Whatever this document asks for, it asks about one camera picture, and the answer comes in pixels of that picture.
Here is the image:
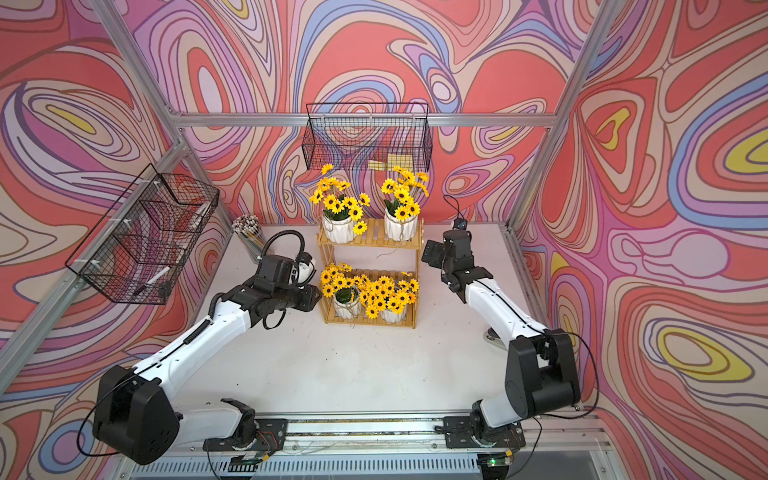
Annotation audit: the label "sunflower pot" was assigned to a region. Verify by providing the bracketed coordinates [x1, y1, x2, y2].
[356, 272, 420, 325]
[380, 166, 429, 242]
[320, 263, 362, 321]
[309, 163, 371, 244]

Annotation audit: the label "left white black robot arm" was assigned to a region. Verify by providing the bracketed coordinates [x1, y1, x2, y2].
[92, 253, 321, 465]

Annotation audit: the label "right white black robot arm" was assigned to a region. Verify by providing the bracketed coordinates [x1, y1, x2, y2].
[422, 229, 581, 448]

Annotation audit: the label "wooden two-tier shelf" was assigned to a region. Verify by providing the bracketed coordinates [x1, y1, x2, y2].
[316, 227, 420, 329]

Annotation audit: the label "grey black stapler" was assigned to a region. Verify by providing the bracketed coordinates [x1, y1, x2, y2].
[484, 328, 509, 351]

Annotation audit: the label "yellow sticky notes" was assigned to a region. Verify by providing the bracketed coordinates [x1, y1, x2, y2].
[367, 153, 414, 172]

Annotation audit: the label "white marker in basket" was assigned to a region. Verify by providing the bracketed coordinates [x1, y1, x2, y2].
[133, 266, 170, 296]

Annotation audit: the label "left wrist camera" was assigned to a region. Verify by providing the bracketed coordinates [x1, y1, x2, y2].
[295, 251, 316, 285]

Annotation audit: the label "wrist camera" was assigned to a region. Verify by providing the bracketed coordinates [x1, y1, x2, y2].
[452, 217, 468, 231]
[295, 251, 316, 285]

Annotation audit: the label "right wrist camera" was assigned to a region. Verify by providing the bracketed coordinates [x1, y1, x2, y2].
[452, 217, 468, 231]

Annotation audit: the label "back black wire basket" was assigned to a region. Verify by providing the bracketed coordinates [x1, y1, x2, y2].
[301, 101, 433, 173]

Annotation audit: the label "side black wire basket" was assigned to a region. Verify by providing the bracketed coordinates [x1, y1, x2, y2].
[65, 165, 220, 305]

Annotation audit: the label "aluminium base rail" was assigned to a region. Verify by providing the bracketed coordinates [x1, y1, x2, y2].
[108, 411, 626, 479]

